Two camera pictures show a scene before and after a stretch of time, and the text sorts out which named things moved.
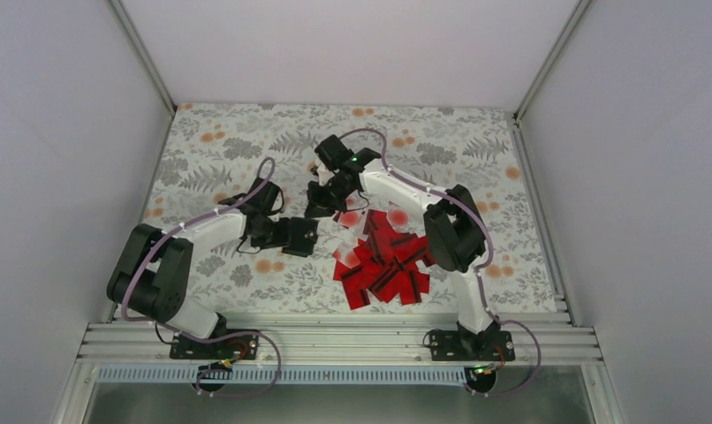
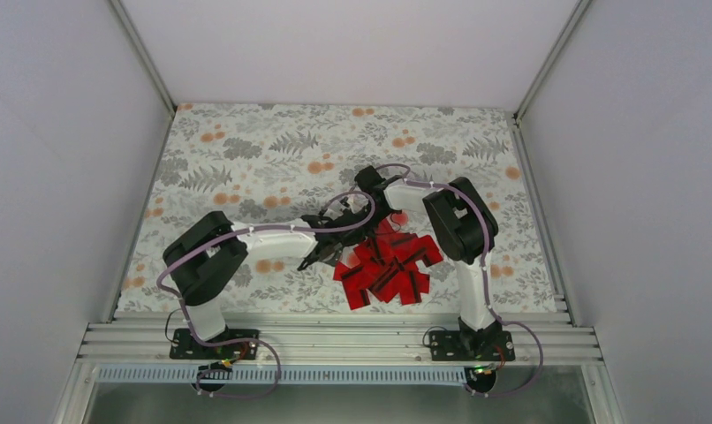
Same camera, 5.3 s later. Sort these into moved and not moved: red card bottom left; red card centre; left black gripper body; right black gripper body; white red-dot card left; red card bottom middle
Moved: left black gripper body; right black gripper body
Not moved: red card bottom left; white red-dot card left; red card bottom middle; red card centre
